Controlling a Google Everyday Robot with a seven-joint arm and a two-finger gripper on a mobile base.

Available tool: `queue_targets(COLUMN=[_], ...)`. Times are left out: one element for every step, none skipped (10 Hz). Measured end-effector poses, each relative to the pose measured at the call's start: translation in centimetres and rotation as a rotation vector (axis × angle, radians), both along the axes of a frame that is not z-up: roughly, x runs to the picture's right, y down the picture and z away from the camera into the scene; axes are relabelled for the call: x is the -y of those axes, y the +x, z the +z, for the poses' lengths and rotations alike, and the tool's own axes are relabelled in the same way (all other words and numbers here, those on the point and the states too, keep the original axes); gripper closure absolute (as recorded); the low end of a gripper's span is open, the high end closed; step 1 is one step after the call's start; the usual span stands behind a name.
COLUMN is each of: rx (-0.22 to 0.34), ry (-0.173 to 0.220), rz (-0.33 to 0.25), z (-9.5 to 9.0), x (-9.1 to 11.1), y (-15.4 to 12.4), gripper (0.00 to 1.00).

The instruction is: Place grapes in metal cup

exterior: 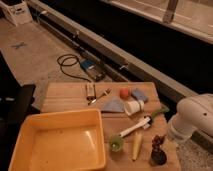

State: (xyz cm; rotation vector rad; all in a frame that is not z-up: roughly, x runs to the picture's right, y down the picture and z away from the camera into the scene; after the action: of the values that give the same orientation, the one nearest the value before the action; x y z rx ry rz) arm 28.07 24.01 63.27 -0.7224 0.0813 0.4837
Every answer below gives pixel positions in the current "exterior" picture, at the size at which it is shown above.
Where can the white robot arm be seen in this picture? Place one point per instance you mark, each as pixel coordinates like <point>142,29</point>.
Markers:
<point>193,113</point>

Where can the white plastic cup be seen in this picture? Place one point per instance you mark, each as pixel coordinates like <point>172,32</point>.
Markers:
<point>133,107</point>

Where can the metal fork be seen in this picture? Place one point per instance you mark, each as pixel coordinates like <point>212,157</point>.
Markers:
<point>105,93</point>

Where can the small wooden block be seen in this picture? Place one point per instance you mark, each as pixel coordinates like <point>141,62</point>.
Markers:
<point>90,91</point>

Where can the red toy fruit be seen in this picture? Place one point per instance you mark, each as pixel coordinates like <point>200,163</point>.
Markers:
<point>124,93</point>

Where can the blue cloth piece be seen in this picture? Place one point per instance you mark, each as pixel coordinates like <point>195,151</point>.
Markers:
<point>114,105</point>

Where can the blue power tool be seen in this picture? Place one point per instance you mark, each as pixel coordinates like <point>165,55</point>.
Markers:
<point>93,70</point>

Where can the blue sponge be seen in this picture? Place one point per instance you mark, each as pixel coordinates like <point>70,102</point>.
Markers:
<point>139,95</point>

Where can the green toy vegetable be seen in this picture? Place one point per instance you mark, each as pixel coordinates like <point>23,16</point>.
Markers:
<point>159,111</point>

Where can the yellow plastic tray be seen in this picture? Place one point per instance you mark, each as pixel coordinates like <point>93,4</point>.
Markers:
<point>60,141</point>

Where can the dark purple grape bunch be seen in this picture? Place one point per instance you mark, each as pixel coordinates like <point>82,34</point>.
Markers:
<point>157,142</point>

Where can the white storage box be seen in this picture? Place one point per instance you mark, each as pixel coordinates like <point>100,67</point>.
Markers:
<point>17,14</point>

